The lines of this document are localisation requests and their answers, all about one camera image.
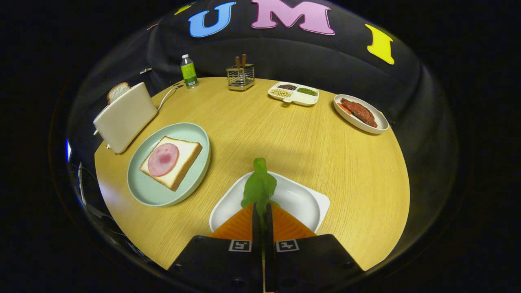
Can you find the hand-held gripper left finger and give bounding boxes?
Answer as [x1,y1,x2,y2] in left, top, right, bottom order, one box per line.
[168,203,263,293]

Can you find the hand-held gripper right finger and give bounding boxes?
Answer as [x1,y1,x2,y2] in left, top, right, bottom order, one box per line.
[265,203,365,293]

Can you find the green lettuce leaf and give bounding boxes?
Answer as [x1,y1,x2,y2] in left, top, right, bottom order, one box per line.
[241,157,280,216]

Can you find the brown-crust bread slice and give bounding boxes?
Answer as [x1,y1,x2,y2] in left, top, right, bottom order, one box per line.
[107,82,131,105]

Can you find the white square plate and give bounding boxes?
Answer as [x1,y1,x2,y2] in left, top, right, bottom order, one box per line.
[209,171,331,234]

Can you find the square white toast slice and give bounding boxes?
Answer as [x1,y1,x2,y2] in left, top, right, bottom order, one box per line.
[140,136,203,192]

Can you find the pale green round plate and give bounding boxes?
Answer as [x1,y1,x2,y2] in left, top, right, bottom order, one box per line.
[127,122,211,207]

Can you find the pink ham slice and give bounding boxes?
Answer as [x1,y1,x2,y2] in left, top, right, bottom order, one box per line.
[147,143,180,177]

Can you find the white divided dish with beans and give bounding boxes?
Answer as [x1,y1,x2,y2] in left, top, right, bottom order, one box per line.
[268,82,320,107]

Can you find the white oval plate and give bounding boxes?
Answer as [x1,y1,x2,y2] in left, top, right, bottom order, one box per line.
[333,94,390,135]

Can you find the white toaster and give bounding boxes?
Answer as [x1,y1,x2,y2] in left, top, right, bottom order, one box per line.
[93,82,158,154]

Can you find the green-label plastic bottle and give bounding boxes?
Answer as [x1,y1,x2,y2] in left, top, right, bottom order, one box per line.
[180,54,199,89]

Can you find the black backdrop cloth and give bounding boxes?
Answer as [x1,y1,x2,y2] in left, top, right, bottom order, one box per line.
[67,0,460,261]

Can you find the metal wire utensil holder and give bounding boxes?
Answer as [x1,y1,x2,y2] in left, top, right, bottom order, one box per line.
[226,63,256,91]

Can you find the white toaster cable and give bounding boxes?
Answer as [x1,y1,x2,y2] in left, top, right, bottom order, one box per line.
[157,84,184,110]

